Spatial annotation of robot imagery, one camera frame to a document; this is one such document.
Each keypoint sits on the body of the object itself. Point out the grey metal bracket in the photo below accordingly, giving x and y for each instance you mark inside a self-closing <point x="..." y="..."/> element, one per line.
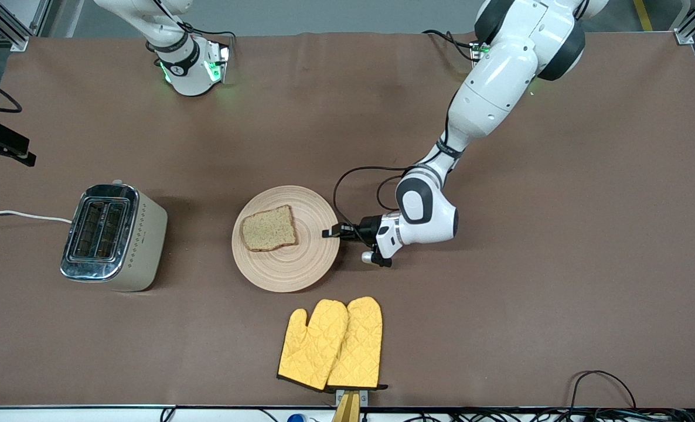
<point x="364" y="395"/>

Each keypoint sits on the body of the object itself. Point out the brown table cover mat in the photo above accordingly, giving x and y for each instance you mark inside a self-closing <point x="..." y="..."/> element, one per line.
<point x="324" y="117"/>

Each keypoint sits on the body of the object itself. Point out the chrome and beige toaster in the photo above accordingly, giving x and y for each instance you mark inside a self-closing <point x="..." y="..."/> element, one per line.
<point x="113" y="240"/>

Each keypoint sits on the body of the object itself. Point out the blue bottle cap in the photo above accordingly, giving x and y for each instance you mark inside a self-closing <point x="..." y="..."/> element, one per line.
<point x="296" y="418"/>

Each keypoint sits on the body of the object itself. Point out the round wooden plate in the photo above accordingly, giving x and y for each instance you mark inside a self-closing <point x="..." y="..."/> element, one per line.
<point x="289" y="269"/>

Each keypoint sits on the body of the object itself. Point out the yellow wooden stand piece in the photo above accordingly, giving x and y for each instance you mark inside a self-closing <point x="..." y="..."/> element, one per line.
<point x="347" y="410"/>

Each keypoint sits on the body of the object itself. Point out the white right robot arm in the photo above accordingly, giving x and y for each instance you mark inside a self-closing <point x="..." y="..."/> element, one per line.
<point x="189" y="76"/>

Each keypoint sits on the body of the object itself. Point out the slice of brown bread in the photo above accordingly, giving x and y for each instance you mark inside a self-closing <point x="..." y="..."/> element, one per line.
<point x="268" y="230"/>

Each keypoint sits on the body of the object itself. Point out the yellow quilted oven mitt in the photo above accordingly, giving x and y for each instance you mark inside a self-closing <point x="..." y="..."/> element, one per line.
<point x="359" y="346"/>
<point x="309" y="349"/>

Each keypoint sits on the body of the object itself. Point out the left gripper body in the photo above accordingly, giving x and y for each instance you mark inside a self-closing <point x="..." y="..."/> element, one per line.
<point x="368" y="227"/>

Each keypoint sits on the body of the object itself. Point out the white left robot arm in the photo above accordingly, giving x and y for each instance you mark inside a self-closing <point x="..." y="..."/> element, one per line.
<point x="500" y="88"/>

